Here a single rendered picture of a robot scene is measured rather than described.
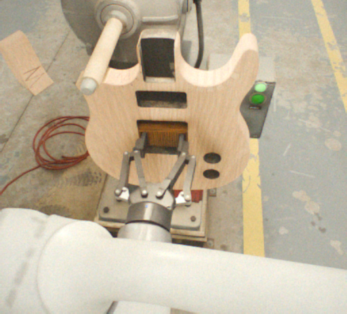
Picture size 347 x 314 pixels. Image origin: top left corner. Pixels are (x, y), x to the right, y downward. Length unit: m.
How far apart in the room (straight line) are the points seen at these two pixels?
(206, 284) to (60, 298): 0.14
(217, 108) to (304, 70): 2.22
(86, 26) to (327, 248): 1.54
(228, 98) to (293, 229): 1.36
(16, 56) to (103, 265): 0.43
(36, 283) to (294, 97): 2.32
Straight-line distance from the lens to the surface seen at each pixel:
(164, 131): 0.67
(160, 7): 0.72
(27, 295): 0.38
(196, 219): 1.50
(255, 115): 0.87
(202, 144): 0.69
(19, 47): 0.65
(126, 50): 0.79
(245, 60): 0.56
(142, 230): 0.53
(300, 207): 1.97
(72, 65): 2.80
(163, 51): 0.57
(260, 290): 0.31
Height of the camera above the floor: 1.61
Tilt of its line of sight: 49 degrees down
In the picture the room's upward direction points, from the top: straight up
